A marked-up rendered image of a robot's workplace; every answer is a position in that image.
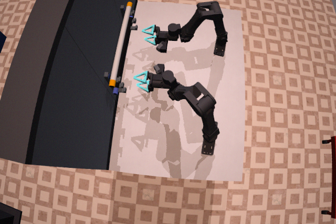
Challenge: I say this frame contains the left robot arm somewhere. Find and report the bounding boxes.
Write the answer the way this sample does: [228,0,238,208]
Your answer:
[153,63,220,155]

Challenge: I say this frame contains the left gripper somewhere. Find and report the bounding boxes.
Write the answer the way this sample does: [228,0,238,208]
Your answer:
[133,71,163,92]

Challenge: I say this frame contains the grey panel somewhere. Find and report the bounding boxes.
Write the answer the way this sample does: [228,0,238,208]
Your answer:
[0,0,138,170]

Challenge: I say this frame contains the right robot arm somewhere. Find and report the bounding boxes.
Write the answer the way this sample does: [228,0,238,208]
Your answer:
[156,1,228,57]

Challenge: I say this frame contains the dark grey wall rack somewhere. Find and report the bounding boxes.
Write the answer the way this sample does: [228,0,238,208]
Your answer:
[104,5,138,93]

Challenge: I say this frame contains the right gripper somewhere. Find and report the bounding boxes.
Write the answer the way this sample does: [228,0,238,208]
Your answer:
[142,25,169,46]

